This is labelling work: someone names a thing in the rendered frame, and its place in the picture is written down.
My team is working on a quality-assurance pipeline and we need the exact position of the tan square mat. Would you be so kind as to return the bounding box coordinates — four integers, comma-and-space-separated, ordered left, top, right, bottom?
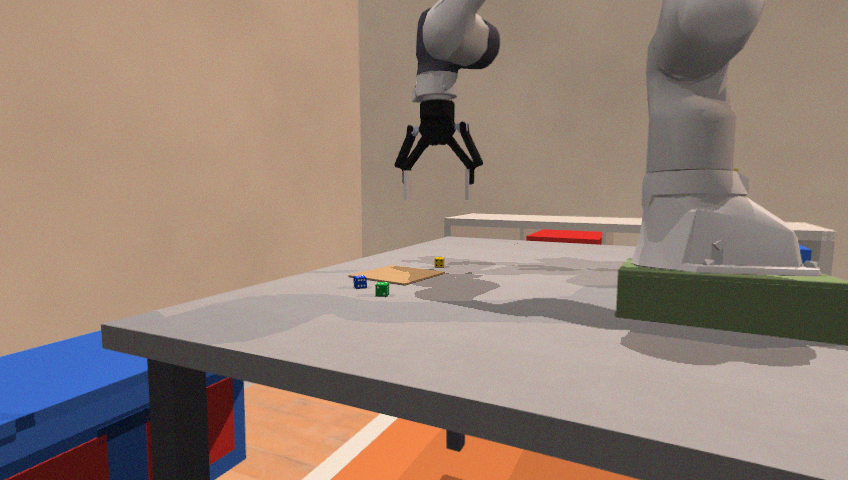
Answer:
348, 265, 445, 286

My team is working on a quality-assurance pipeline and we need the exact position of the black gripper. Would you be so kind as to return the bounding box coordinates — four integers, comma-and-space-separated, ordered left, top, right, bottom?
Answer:
394, 100, 483, 200

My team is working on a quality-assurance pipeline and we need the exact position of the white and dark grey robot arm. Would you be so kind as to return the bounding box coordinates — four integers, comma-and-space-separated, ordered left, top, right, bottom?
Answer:
412, 0, 822, 277

